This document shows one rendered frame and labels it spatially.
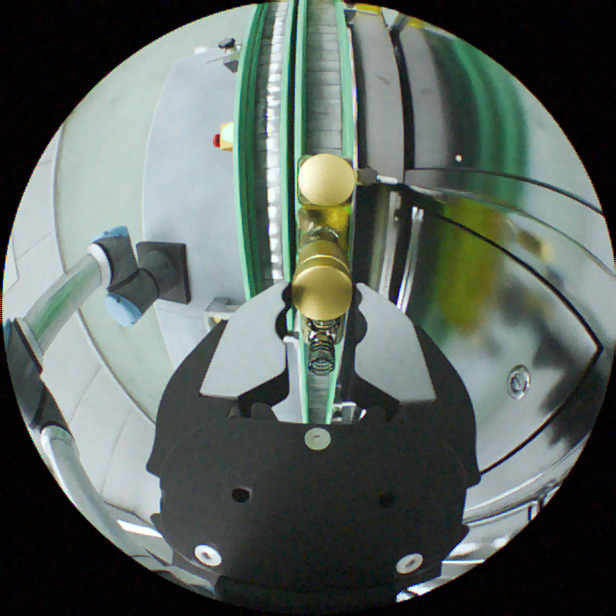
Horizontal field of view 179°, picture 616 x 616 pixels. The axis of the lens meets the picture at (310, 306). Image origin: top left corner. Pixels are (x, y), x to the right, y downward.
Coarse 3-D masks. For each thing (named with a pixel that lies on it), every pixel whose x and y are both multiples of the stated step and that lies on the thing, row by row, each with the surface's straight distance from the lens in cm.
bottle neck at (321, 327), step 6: (336, 318) 19; (312, 324) 19; (318, 324) 20; (324, 324) 21; (330, 324) 20; (336, 324) 19; (312, 330) 20; (318, 330) 20; (324, 330) 20; (330, 330) 20; (336, 330) 20
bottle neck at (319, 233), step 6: (318, 228) 20; (324, 228) 20; (330, 228) 21; (312, 234) 18; (318, 234) 18; (324, 234) 18; (330, 234) 18; (336, 234) 21; (306, 240) 19; (312, 240) 17; (318, 240) 16; (330, 240) 16; (336, 240) 18
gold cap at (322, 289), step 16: (320, 240) 15; (304, 256) 13; (320, 256) 12; (336, 256) 13; (304, 272) 11; (320, 272) 11; (336, 272) 11; (304, 288) 12; (320, 288) 12; (336, 288) 12; (352, 288) 12; (304, 304) 12; (320, 304) 12; (336, 304) 12
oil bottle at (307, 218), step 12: (300, 216) 22; (312, 216) 21; (324, 216) 21; (336, 216) 21; (348, 216) 22; (300, 228) 21; (312, 228) 21; (336, 228) 21; (348, 228) 22; (300, 240) 22; (348, 240) 22; (348, 252) 23
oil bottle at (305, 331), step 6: (300, 312) 27; (300, 318) 28; (306, 318) 26; (342, 318) 26; (306, 324) 26; (342, 324) 27; (306, 330) 26; (342, 330) 27; (306, 336) 27; (336, 336) 27; (342, 336) 28; (306, 342) 28; (336, 342) 28
